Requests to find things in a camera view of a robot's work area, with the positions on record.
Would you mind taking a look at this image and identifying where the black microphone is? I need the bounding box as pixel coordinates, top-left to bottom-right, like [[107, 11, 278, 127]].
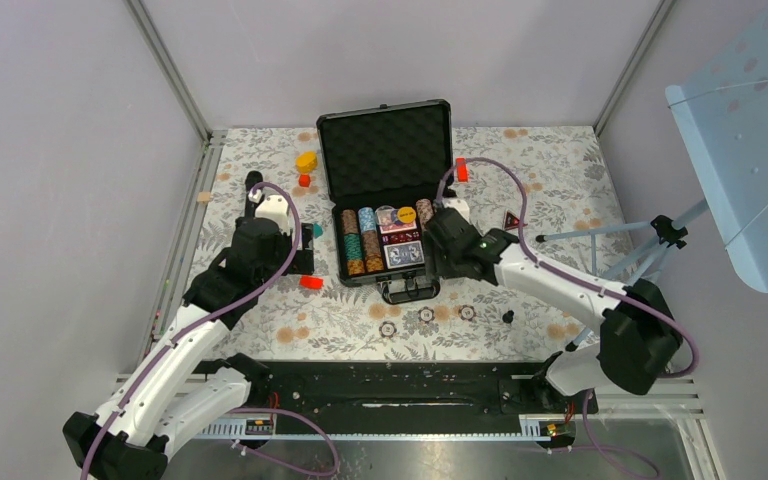
[[243, 170, 263, 217]]

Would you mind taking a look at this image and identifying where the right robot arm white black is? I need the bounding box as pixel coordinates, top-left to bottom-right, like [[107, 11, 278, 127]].
[[425, 208, 683, 412]]

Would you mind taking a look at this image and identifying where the light blue perforated panel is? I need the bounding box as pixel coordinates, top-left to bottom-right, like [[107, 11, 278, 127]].
[[665, 8, 768, 293]]

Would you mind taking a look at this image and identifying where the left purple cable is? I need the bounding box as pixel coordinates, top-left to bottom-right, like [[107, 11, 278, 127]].
[[80, 182, 342, 480]]

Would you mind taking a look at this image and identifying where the red rectangular block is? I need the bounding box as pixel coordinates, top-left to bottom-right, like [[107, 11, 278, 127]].
[[299, 275, 324, 290]]

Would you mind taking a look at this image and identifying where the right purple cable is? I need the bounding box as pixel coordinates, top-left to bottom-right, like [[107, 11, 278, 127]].
[[435, 156, 700, 480]]

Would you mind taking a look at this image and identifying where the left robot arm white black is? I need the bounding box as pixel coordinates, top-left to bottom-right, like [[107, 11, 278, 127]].
[[63, 217, 313, 479]]

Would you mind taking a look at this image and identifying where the yellow dealer button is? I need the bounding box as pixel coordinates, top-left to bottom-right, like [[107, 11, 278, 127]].
[[397, 206, 417, 225]]

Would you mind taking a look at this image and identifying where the red black triangle card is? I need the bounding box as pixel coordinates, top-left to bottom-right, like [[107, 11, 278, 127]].
[[503, 210, 521, 231]]

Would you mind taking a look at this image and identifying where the blue playing card deck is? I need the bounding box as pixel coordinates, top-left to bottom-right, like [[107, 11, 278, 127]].
[[384, 241, 425, 269]]

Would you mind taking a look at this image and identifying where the poker chip with die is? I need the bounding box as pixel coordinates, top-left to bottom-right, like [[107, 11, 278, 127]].
[[418, 307, 436, 324]]

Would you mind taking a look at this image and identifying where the purple cable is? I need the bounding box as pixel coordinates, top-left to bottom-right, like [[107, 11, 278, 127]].
[[435, 156, 700, 480], [80, 182, 342, 480]]

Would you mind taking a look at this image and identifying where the light blue tripod stand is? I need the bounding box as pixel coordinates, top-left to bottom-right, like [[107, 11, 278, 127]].
[[534, 198, 710, 352]]

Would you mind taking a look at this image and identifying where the red playing card deck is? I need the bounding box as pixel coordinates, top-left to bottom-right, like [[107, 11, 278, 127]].
[[378, 219, 417, 234]]

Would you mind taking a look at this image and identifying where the floral table mat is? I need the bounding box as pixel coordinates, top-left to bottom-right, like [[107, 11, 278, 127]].
[[191, 126, 633, 361]]

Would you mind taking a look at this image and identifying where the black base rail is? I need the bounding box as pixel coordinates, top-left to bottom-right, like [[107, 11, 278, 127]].
[[249, 361, 598, 436]]

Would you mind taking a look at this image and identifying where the black poker chip case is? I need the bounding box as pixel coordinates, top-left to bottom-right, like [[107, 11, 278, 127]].
[[316, 99, 454, 305]]

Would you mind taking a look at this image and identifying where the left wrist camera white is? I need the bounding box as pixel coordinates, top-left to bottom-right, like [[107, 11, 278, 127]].
[[254, 192, 294, 235]]

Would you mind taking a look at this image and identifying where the clear plastic disc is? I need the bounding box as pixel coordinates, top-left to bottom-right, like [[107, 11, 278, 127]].
[[375, 206, 394, 231]]

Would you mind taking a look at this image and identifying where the brown chip stack far left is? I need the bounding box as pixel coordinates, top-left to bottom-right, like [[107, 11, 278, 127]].
[[341, 209, 366, 276]]

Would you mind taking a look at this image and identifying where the yellow cylinder block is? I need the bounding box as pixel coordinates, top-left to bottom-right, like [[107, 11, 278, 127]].
[[295, 151, 318, 175]]

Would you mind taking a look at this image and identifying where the red block beside case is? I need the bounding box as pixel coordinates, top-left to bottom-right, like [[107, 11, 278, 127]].
[[456, 157, 469, 183]]

